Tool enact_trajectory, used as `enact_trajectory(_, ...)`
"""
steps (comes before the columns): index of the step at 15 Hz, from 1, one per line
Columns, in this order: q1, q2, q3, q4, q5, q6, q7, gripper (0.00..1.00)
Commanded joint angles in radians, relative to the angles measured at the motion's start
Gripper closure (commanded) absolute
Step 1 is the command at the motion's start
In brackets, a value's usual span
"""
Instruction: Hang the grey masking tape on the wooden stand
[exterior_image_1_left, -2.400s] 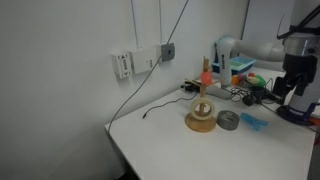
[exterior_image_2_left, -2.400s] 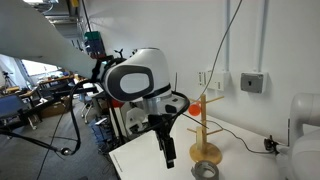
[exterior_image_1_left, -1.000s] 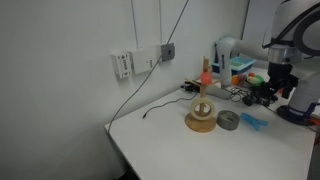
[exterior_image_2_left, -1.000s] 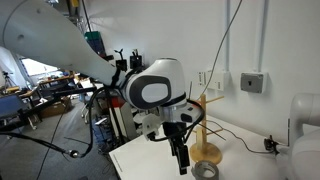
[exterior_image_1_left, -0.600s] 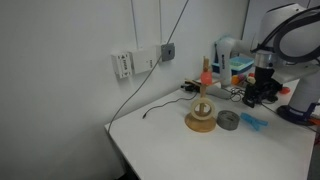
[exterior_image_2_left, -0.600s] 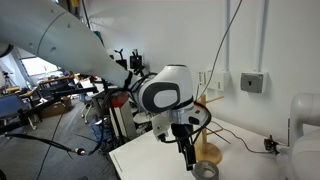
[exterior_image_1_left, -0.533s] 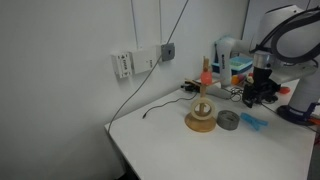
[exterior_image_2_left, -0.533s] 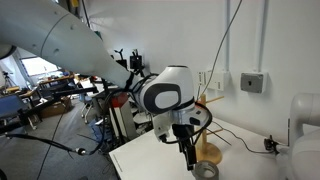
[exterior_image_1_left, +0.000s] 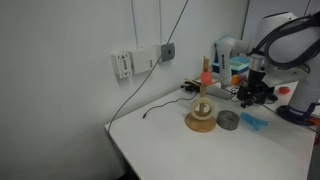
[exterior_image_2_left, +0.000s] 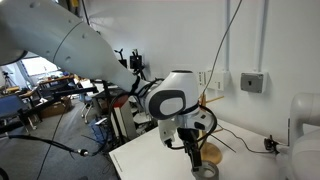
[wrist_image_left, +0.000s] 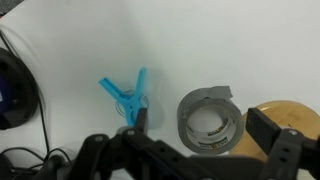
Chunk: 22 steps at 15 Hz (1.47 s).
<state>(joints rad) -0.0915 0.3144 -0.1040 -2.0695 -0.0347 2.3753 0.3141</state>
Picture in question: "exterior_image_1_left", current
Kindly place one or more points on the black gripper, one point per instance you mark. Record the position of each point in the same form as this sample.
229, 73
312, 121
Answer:
256, 78

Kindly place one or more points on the grey masking tape roll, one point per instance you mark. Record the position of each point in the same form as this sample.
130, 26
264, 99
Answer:
226, 121

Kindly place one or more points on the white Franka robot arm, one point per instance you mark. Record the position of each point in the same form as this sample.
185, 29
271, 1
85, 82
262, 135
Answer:
300, 66

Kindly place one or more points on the wooden peg stand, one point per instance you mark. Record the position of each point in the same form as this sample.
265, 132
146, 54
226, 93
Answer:
201, 124

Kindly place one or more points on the beige masking tape roll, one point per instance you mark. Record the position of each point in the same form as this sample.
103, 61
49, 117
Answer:
195, 108

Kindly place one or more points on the orange small object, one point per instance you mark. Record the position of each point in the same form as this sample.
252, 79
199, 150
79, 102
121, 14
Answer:
237, 80

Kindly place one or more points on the red round lid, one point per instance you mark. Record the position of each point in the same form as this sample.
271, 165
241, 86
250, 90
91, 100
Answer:
284, 90

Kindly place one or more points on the blue plastic clamp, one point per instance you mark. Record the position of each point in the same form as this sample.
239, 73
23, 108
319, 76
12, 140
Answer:
255, 120

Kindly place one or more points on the teal box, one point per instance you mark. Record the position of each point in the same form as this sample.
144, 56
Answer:
240, 62

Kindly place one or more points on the white pipe-shaped device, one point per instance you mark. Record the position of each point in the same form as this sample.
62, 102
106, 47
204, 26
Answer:
226, 56

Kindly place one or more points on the grey wall box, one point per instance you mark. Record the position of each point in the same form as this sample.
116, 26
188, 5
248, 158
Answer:
168, 52

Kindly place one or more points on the white wall socket box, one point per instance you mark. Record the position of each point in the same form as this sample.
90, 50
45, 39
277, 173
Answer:
145, 60

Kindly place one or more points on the small vented white wall box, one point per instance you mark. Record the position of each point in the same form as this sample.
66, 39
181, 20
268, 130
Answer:
121, 65

